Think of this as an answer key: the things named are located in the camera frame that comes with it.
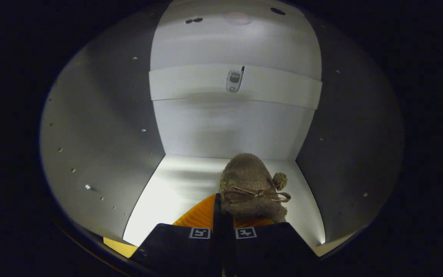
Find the dark framed shoe cabinet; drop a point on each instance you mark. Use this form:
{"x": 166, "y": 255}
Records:
{"x": 225, "y": 127}

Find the brown fuzzy shoe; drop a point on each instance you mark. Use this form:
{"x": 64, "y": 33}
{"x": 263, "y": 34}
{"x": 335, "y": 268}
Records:
{"x": 244, "y": 177}

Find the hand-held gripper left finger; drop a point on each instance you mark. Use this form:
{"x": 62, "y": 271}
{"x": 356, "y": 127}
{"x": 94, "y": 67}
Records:
{"x": 179, "y": 250}

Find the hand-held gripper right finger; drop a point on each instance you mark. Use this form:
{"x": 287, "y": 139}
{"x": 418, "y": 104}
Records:
{"x": 267, "y": 250}

